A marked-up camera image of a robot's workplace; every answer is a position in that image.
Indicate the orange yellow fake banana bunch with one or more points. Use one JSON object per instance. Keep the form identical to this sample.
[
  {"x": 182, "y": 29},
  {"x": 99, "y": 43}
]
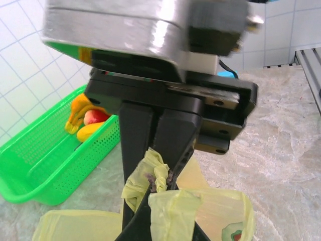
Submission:
[{"x": 77, "y": 105}]

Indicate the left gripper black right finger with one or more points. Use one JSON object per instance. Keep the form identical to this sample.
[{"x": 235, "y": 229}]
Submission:
[{"x": 200, "y": 233}]

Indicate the yellow banana toy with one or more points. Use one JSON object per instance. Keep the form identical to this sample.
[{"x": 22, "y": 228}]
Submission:
[{"x": 90, "y": 129}]

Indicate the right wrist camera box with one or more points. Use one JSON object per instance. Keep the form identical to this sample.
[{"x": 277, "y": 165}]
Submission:
[{"x": 113, "y": 25}]

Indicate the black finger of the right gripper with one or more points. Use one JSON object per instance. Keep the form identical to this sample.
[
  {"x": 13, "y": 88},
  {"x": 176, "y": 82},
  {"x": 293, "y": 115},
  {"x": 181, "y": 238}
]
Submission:
[
  {"x": 178, "y": 130},
  {"x": 134, "y": 130}
]

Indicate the yellow avocado print plastic bag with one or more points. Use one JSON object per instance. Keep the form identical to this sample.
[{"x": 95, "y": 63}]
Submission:
[{"x": 213, "y": 208}]

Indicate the green plastic basket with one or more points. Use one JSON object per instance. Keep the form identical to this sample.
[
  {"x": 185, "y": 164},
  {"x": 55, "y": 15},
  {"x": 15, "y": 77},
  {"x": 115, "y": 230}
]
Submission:
[{"x": 50, "y": 163}]

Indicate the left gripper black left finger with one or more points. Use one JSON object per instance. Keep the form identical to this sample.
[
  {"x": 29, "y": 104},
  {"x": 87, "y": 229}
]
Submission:
[{"x": 140, "y": 221}]

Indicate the aluminium side rail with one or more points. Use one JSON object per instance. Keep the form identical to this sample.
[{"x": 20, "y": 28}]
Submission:
[{"x": 311, "y": 70}]

